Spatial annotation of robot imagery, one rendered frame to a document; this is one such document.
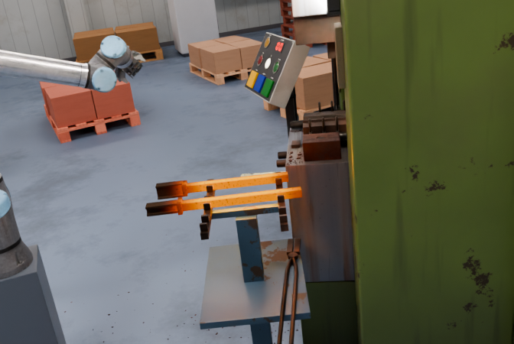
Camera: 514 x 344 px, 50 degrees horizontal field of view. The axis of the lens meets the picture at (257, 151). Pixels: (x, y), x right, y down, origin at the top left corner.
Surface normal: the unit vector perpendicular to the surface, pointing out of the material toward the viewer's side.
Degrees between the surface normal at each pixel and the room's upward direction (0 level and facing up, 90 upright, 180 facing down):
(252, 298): 0
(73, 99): 90
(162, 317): 0
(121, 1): 90
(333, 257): 90
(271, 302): 0
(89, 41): 90
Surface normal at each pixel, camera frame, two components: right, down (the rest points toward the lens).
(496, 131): -0.10, 0.36
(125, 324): -0.11, -0.93
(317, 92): 0.42, 0.28
